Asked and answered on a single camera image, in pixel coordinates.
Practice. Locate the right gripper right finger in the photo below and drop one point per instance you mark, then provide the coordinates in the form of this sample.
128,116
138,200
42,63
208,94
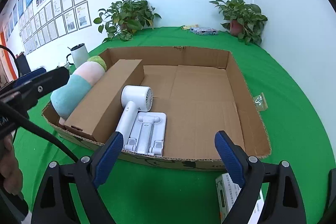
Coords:
283,202

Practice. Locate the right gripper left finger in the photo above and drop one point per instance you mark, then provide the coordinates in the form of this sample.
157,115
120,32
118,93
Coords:
54,202

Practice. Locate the white folding phone stand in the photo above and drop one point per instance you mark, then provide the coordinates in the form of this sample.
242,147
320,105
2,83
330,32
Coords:
147,134

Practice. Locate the person's left hand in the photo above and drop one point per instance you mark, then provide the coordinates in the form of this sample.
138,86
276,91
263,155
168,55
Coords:
13,177

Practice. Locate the black monitor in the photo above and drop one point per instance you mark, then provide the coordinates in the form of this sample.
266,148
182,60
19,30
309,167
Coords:
23,64

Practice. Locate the pastel plush pillow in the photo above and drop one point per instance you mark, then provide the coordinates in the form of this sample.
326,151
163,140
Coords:
66,98

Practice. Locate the white electric kettle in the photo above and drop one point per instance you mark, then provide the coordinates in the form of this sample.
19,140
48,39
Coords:
78,55

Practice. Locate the long brown cardboard box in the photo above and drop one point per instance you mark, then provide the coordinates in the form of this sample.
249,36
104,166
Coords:
97,115

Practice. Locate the green tablecloth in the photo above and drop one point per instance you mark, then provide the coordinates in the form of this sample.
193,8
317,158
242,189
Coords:
137,193

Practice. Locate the small clear plastic bag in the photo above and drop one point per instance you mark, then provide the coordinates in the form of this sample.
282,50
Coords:
260,102

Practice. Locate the white handheld fan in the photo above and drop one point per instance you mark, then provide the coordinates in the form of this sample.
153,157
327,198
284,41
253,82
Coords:
134,99

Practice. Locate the left potted green plant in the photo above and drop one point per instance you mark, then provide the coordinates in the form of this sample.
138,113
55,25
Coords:
123,18

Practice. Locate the potted green plant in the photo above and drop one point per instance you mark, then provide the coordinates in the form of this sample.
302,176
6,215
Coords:
123,18
242,20

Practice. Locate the large cardboard tray box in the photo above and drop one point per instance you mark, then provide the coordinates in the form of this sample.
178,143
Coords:
201,91

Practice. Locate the yellow cloth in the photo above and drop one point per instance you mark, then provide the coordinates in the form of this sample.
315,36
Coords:
188,27

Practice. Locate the right potted green plant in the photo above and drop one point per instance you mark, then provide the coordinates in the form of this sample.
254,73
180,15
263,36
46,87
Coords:
242,20

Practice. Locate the patterned blue pouch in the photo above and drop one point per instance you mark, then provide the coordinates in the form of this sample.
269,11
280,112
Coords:
203,31

